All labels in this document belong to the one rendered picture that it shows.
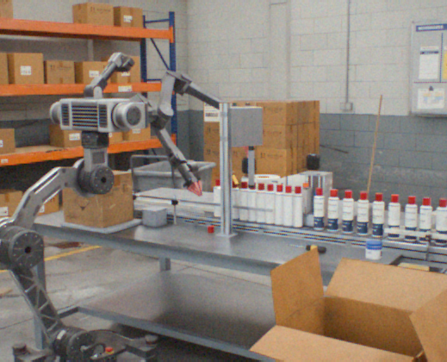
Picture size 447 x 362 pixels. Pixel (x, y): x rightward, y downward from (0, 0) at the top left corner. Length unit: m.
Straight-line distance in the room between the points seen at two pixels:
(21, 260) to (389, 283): 1.70
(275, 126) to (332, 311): 5.09
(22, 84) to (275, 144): 2.71
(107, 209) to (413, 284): 2.01
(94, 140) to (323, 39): 5.42
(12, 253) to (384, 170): 5.63
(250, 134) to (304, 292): 1.57
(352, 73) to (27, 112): 3.94
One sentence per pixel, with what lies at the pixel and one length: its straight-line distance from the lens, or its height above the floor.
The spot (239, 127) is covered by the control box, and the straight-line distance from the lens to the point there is 3.08.
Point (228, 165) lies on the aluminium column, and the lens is 3.13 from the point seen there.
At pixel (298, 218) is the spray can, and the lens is 3.13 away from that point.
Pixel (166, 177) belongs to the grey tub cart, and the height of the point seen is 0.75.
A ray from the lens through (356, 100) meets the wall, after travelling 7.87.
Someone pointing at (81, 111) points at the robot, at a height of 1.47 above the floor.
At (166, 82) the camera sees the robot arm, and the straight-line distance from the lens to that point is 3.28.
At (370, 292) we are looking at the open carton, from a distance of 1.72.
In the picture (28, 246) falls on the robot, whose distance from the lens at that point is 2.90.
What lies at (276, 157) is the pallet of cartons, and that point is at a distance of 6.75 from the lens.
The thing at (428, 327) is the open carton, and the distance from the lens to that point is 1.35.
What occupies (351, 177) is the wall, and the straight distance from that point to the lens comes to 7.98.
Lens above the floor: 1.59
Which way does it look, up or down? 9 degrees down
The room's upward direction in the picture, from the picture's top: 1 degrees counter-clockwise
